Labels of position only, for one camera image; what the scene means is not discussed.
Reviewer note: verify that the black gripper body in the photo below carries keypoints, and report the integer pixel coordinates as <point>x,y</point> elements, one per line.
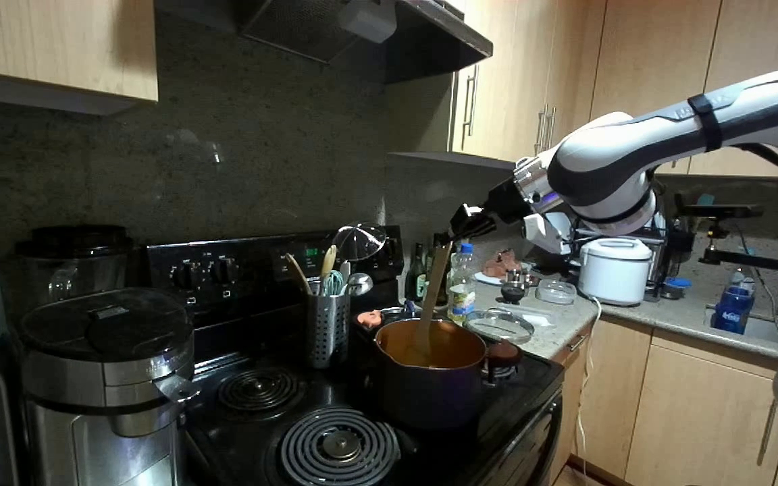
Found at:
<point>499,207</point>

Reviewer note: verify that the black pot orange interior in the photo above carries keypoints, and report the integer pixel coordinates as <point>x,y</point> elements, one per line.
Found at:
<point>429,374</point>

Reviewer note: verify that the wooden spatula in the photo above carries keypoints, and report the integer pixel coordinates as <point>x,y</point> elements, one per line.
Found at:
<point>429,300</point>

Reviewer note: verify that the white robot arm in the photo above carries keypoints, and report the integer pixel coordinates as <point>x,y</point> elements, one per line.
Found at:
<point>603,168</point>

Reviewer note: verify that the white rice cooker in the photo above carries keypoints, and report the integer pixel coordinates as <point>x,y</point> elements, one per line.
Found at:
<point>613,271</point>

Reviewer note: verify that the orange silicone spoon rest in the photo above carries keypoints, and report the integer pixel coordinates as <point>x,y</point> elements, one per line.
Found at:
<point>370,319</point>

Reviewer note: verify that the wooden slotted spoon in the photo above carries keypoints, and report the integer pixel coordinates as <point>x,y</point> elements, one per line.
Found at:
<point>328,263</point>

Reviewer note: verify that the metal utensil holder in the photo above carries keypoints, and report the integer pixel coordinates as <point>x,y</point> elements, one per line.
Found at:
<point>328,319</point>

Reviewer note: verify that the blue soap bottle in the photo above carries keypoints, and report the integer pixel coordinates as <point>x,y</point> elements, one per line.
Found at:
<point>734,304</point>

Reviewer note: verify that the wooden lower cabinets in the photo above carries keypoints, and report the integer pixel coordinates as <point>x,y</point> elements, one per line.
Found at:
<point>667,408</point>

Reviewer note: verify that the black electric stove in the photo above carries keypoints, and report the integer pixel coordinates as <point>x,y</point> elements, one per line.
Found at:
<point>266,416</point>

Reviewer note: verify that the black range hood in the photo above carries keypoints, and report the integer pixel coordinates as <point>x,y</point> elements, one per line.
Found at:
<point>399,39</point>

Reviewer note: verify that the silver pressure cooker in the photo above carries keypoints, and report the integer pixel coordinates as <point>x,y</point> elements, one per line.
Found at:
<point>102,379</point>

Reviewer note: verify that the black blender jar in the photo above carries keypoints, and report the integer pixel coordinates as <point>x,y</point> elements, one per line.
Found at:
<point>62,263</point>

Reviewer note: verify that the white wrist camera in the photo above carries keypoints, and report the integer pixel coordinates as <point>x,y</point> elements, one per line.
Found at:
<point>549,232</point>

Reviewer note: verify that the glass lid blue handle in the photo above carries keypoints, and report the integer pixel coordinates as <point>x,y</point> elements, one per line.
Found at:
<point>499,325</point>

